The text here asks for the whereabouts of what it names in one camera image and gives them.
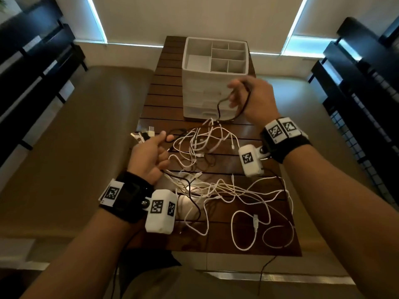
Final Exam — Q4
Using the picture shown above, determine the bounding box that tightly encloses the person's right hand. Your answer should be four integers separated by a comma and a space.
227, 76, 281, 130

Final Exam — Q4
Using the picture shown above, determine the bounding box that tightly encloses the person's left hand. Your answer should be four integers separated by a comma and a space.
127, 130, 175, 186

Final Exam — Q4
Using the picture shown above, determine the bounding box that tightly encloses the white drawer organizer box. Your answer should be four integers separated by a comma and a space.
182, 36, 249, 121

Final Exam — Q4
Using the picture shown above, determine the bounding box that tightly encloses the person's right forearm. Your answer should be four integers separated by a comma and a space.
282, 145, 399, 299

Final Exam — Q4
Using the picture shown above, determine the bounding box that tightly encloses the person's left forearm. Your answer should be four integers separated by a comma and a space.
20, 208, 141, 299

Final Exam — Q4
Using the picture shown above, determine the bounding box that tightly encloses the person's dark trouser leg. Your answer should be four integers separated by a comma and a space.
120, 249, 181, 293

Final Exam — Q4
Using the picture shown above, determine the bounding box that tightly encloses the black left wristband with markers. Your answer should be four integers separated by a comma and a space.
99, 171, 155, 224

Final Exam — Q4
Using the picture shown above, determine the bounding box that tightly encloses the black wristband with markers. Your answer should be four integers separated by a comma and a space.
260, 117, 312, 164
99, 171, 155, 224

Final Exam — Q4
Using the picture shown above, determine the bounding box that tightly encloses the black right wristband with markers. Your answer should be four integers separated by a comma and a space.
260, 117, 312, 164

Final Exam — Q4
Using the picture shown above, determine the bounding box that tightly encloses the wooden slatted table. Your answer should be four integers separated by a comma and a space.
128, 35, 302, 257

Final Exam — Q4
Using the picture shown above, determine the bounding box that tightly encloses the beige roller blind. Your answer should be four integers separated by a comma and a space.
14, 0, 106, 41
87, 0, 309, 55

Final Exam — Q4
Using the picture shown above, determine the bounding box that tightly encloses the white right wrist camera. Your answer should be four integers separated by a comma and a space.
238, 144, 272, 178

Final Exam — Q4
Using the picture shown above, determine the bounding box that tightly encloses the wire mesh panel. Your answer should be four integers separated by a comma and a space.
330, 34, 399, 209

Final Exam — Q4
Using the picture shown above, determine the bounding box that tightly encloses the thin black camera wire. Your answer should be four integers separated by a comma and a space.
111, 230, 141, 299
258, 255, 278, 296

